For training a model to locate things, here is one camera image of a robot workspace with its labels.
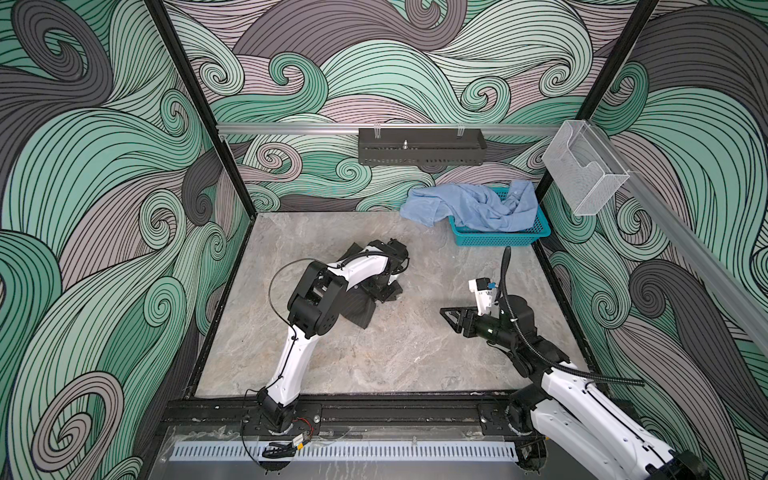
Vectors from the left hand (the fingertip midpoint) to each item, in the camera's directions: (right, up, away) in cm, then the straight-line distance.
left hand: (374, 296), depth 96 cm
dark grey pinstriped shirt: (-5, -2, -5) cm, 7 cm away
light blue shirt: (+38, +31, +18) cm, 52 cm away
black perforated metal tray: (+16, +50, 0) cm, 52 cm away
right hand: (+19, 0, -18) cm, 27 cm away
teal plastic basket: (+36, +20, +17) cm, 45 cm away
